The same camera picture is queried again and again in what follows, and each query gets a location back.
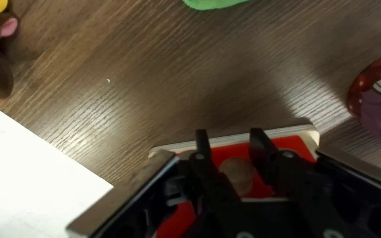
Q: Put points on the green cloth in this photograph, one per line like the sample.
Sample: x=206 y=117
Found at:
x=210 y=3

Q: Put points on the dark wood table black frame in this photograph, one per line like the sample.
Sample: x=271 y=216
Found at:
x=154 y=66

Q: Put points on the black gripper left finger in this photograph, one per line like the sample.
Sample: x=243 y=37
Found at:
x=211 y=193

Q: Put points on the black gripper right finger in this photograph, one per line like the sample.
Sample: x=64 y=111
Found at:
x=296 y=176

